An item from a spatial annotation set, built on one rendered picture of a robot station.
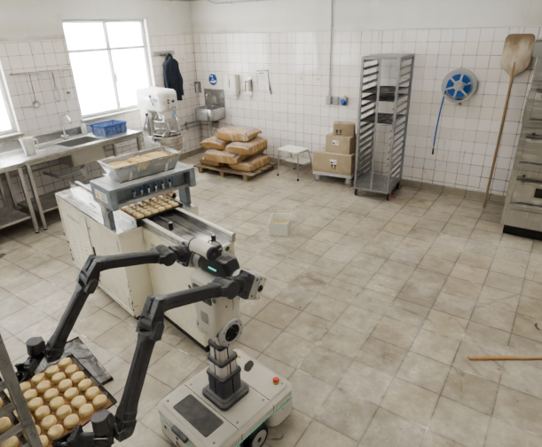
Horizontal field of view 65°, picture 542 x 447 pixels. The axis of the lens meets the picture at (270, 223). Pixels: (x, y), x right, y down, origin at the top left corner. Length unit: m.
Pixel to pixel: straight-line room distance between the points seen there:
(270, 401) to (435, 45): 4.84
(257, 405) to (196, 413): 0.34
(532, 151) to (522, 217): 0.74
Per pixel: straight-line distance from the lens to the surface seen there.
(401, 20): 6.25
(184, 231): 3.15
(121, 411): 1.75
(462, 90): 5.95
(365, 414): 2.92
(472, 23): 6.04
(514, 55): 5.92
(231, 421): 2.52
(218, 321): 2.17
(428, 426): 2.94
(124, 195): 3.31
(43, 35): 6.52
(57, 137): 6.50
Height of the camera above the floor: 2.19
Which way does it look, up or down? 25 degrees down
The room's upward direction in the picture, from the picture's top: 2 degrees counter-clockwise
